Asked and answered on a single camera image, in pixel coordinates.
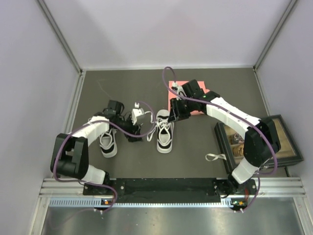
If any pink folded cloth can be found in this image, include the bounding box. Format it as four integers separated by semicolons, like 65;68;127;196
167;81;212;116

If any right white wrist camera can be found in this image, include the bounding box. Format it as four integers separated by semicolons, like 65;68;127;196
171;81;185;99

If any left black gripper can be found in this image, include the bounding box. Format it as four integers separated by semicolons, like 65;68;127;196
113;114;143;142

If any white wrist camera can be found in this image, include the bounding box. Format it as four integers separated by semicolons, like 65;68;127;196
171;81;185;99
131;102;146;125

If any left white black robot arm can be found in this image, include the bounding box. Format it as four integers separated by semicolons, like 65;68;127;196
50;100;145;194

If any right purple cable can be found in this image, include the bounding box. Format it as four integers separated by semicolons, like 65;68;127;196
162;66;278;213

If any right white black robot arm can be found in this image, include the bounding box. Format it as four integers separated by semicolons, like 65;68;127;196
168;80;281;194

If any aluminium extrusion rail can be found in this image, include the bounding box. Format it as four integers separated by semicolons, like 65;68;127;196
39;177;307;197

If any black glass-lid display box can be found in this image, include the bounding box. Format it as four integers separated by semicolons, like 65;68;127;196
214;115;303;173

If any purple cable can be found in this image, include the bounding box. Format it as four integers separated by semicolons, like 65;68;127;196
162;66;278;213
52;101;156;216

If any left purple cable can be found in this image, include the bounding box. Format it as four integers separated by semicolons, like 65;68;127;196
52;101;156;216

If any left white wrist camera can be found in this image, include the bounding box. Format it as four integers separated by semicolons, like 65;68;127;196
131;102;146;125

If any grey slotted cable duct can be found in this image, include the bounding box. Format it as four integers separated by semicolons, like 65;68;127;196
48;197;247;208

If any loose white shoelace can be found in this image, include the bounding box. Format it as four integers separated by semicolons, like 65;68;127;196
205;153;226;162

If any black white sneaker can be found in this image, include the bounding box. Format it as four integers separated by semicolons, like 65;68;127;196
99;128;117;158
146;109;174;154

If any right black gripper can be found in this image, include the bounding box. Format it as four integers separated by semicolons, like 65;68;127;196
168;97;195;123

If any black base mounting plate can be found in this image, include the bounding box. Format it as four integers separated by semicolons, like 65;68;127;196
83;178;259;203

